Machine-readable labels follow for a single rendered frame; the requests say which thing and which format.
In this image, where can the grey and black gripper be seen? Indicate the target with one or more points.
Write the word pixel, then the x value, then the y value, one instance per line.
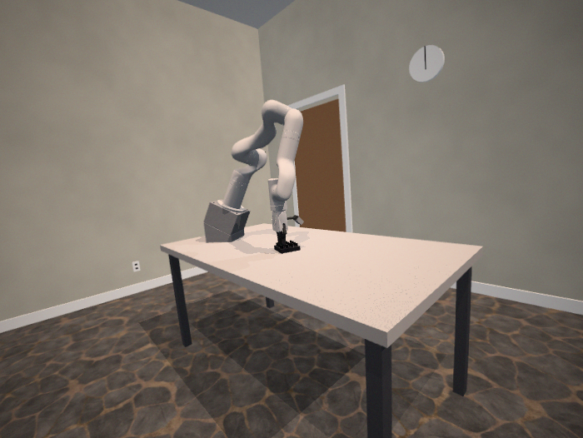
pixel 279 224

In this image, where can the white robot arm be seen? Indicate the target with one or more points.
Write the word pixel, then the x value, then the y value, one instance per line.
pixel 248 151

